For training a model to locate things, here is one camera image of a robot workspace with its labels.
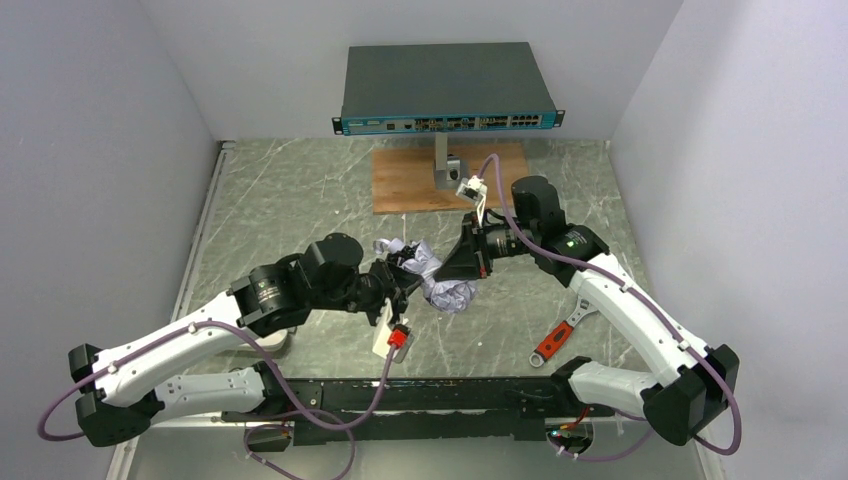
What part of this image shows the black folding umbrella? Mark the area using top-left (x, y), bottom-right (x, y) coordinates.
top-left (372, 237), bottom-right (480, 315)

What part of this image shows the beige umbrella case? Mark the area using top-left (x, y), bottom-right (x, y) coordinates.
top-left (256, 330), bottom-right (289, 351)

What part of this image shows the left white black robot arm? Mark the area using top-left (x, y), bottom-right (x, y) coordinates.
top-left (69, 233), bottom-right (421, 447)

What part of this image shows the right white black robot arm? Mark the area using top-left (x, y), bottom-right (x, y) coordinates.
top-left (435, 176), bottom-right (741, 455)

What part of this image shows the wooden base board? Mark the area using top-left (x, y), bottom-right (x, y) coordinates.
top-left (372, 142), bottom-right (529, 214)

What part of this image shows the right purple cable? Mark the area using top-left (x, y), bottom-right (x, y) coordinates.
top-left (475, 153), bottom-right (743, 464)

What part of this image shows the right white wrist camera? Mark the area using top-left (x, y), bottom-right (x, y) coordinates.
top-left (455, 175), bottom-right (488, 206)

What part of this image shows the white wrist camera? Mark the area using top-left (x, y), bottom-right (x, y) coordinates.
top-left (455, 175), bottom-right (488, 206)
top-left (371, 299), bottom-right (414, 363)

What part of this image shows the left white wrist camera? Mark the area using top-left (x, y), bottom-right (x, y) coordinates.
top-left (371, 299), bottom-right (414, 363)

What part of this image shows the grey metal stand post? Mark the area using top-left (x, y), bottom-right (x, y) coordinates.
top-left (433, 133), bottom-right (470, 191)

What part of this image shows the red handled adjustable wrench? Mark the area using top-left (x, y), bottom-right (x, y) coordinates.
top-left (528, 296), bottom-right (598, 368)

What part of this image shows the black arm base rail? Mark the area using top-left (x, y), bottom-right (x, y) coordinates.
top-left (221, 376), bottom-right (586, 446)

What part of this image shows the teal grey network switch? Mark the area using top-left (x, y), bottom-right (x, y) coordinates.
top-left (332, 42), bottom-right (565, 136)

